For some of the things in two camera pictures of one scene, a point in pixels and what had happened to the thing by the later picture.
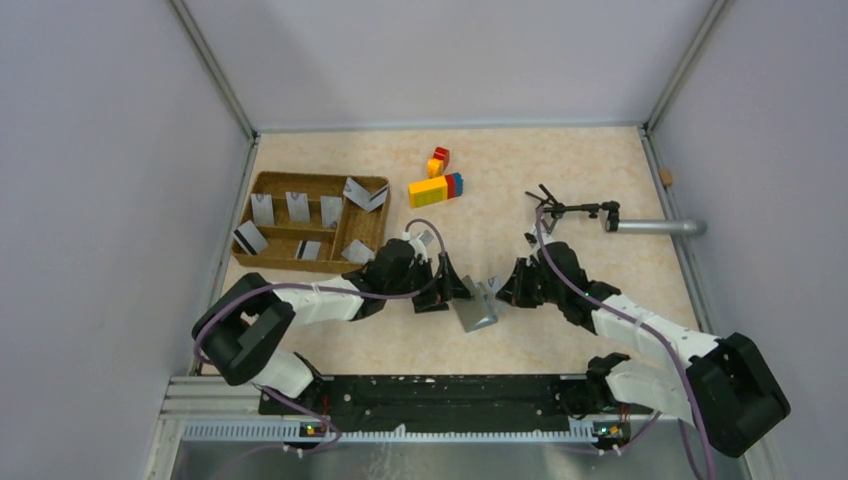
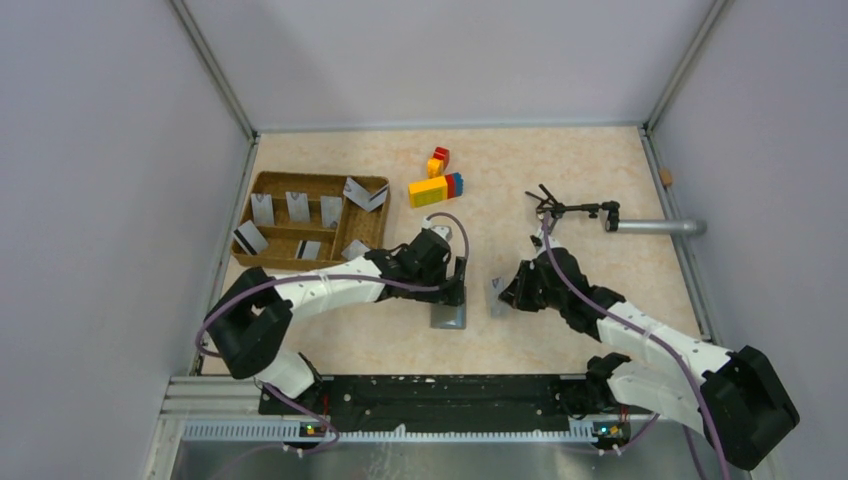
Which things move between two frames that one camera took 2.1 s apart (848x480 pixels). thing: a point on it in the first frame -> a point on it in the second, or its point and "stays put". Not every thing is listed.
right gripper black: (514, 290) stays put
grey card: (358, 253) stays put
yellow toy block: (421, 193) stays put
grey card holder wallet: (477, 307) -> (445, 316)
